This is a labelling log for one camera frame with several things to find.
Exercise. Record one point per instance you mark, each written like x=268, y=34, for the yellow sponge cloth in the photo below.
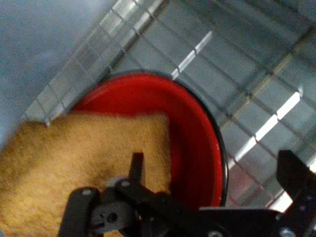
x=74, y=158

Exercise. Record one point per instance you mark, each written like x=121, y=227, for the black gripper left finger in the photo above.
x=134, y=197

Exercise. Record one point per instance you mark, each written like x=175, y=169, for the red bowl with black rim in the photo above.
x=192, y=128

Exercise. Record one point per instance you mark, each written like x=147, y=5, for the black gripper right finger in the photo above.
x=300, y=182

